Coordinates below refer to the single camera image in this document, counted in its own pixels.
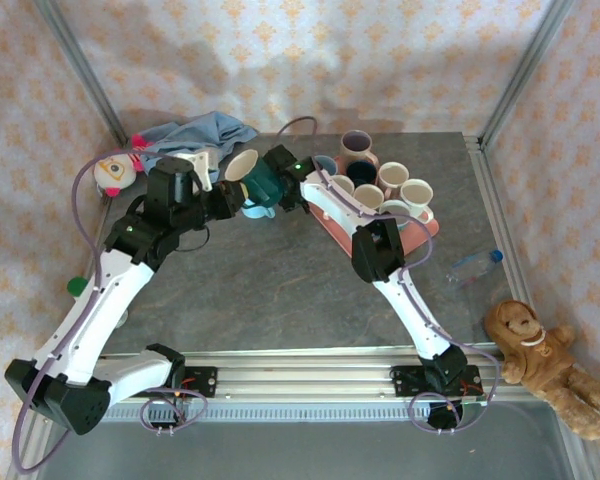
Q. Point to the dark green mug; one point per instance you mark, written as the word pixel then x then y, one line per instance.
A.
pixel 265 182

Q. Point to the white faceted mug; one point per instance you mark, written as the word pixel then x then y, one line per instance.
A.
pixel 342 185

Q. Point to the beige mug purple interior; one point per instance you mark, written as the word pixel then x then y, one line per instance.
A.
pixel 356 142

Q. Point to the navy blue mug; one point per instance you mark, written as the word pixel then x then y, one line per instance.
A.
pixel 361 172

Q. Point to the teal dotted mug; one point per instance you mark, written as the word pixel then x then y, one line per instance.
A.
pixel 395 209

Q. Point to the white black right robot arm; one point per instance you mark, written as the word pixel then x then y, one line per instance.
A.
pixel 415 315

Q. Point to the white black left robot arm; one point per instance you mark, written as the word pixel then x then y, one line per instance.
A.
pixel 100 310

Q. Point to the glossy pale blue mug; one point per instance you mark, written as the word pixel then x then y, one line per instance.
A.
pixel 255 212

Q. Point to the matte light blue mug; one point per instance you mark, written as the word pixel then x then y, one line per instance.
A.
pixel 322 162

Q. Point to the light blue button shirt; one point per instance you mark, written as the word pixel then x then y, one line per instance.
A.
pixel 200 132

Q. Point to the white plush doll with glasses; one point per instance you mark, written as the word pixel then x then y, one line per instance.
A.
pixel 112 172

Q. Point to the green capped white bottle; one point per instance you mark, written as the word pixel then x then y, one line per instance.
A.
pixel 75 286

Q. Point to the pink plastic tray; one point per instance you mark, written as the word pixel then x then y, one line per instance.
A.
pixel 420 230

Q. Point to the clear plastic water bottle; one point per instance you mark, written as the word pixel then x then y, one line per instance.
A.
pixel 475 267

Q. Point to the grey metal shelf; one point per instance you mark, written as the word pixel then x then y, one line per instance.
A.
pixel 305 450

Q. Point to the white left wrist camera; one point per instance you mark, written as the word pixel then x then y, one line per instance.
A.
pixel 197 167

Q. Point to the aluminium frame post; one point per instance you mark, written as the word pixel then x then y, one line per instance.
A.
pixel 525 70
pixel 80 70

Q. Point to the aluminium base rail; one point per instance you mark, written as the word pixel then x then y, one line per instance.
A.
pixel 305 380

